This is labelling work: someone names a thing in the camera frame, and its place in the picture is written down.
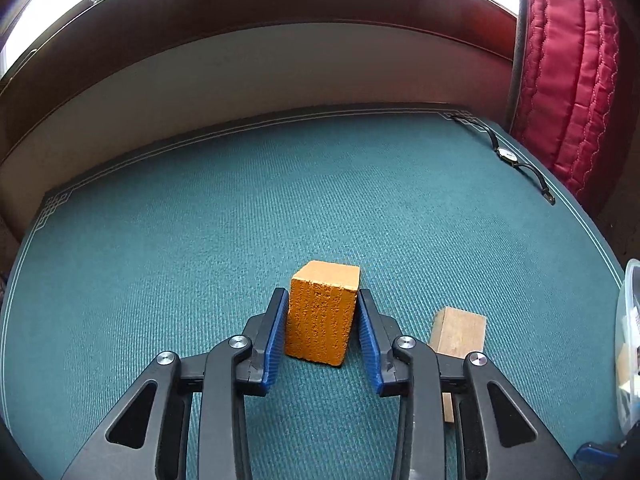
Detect plain rectangular wooden block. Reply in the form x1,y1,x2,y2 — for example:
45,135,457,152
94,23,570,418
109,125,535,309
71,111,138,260
429,306,487,424

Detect black strap wristwatch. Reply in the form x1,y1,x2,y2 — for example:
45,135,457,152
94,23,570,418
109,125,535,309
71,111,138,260
450,115,557,206

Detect teal table mat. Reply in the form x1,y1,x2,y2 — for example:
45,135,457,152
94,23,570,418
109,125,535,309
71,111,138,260
0,105,626,480

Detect red quilted cloth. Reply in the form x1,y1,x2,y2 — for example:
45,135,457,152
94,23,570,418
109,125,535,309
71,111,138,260
509,0,628,211

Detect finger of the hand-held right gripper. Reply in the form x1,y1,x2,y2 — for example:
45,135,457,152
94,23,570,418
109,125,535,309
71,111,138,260
574,437,632,468

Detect clear plastic container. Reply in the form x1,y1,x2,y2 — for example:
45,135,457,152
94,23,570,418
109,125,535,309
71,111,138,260
614,258,640,433

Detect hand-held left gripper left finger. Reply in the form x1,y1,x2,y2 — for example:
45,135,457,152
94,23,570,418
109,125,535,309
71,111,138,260
60,287,291,480

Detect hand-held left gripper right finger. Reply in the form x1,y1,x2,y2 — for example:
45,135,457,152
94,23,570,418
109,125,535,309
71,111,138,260
356,288,583,480

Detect dark wooden window frame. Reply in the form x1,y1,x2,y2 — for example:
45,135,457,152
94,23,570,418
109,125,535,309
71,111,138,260
0,0,521,126

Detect orange textured wooden block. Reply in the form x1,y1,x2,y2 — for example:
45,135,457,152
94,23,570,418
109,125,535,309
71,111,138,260
283,260,362,367

